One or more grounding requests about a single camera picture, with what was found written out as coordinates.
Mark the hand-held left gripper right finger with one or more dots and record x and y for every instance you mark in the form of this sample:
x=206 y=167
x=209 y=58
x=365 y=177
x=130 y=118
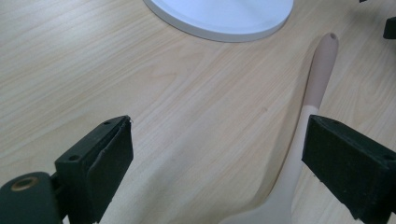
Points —
x=348 y=161

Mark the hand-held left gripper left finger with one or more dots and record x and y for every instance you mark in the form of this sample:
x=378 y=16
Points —
x=93 y=168

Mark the beige silicone spatula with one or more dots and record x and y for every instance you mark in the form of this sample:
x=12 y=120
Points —
x=320 y=71

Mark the white round plate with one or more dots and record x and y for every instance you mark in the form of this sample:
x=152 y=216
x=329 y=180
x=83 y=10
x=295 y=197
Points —
x=219 y=15

